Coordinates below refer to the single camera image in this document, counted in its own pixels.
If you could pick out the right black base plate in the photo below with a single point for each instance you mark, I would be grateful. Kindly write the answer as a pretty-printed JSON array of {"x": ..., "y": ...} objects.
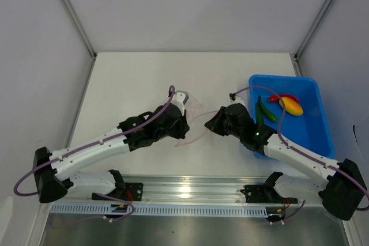
[{"x": 264, "y": 194}]

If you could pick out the yellow orange mango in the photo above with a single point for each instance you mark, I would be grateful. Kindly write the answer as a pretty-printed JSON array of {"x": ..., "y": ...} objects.
[{"x": 291, "y": 107}]

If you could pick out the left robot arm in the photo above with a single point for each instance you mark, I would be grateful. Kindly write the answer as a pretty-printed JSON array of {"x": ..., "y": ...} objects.
[{"x": 59, "y": 173}]

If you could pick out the slotted cable duct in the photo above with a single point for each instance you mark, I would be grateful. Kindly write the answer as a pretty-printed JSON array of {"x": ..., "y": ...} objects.
[{"x": 160, "y": 210}]

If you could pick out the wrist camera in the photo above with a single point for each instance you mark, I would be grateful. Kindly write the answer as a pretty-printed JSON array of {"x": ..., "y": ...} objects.
[
  {"x": 180, "y": 99},
  {"x": 235, "y": 99}
]

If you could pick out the clear zip top bag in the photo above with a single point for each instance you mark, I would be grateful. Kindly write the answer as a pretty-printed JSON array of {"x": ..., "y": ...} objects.
[{"x": 198, "y": 113}]

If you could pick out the red chili pepper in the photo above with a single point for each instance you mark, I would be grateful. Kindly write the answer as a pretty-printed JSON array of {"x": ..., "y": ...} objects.
[{"x": 274, "y": 98}]

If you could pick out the aluminium mounting rail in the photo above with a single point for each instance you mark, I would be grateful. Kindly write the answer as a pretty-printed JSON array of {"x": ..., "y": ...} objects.
[{"x": 195, "y": 190}]

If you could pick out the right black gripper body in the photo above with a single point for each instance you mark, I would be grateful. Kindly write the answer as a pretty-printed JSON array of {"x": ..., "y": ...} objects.
[{"x": 221, "y": 126}]

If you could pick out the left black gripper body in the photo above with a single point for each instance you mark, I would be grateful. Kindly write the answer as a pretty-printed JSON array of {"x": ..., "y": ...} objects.
[{"x": 177, "y": 131}]

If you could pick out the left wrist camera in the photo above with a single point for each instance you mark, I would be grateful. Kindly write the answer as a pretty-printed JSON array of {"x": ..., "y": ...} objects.
[{"x": 180, "y": 99}]

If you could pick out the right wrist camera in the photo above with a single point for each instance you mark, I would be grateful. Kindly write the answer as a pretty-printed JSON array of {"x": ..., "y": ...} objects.
[{"x": 235, "y": 99}]

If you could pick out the blue plastic tray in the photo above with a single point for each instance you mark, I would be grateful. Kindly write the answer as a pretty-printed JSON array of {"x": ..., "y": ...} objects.
[{"x": 309, "y": 130}]

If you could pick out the green chili pepper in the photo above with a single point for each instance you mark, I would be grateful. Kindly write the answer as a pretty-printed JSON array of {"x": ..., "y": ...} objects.
[{"x": 272, "y": 117}]

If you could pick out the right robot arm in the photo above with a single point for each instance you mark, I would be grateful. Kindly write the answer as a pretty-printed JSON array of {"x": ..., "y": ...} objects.
[{"x": 341, "y": 185}]

